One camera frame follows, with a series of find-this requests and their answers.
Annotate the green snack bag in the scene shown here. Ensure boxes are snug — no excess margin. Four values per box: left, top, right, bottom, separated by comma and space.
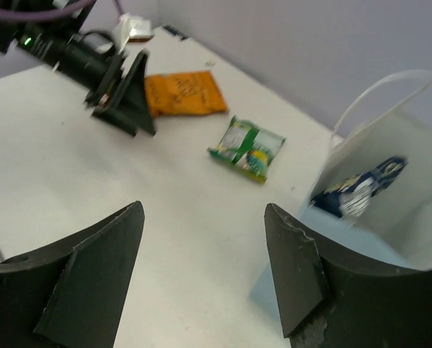
207, 116, 286, 184

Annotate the orange potato chips bag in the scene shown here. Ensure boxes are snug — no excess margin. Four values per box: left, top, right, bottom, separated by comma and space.
144, 70, 229, 117

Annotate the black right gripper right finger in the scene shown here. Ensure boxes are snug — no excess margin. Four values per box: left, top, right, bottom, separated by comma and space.
265, 204, 432, 347

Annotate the blue cookie bag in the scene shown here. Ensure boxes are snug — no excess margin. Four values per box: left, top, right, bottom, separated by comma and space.
310, 156, 407, 220

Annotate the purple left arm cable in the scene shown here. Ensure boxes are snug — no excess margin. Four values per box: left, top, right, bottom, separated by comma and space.
0, 0, 126, 22

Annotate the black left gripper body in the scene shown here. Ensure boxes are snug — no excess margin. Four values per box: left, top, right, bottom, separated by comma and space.
14, 23, 129, 105

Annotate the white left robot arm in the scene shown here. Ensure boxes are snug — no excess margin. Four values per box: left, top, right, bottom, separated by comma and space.
0, 1, 156, 136

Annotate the light blue paper bag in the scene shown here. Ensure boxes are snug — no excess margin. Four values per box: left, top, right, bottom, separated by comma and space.
250, 69, 432, 327

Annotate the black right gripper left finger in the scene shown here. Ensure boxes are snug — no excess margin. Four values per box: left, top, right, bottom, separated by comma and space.
0, 201, 145, 347

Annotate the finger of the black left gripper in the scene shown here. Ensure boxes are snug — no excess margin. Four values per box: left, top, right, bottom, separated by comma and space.
92, 103, 136, 137
115, 49, 156, 136

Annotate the black label sticker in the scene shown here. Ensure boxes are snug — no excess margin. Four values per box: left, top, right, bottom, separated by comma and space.
162, 25, 188, 41

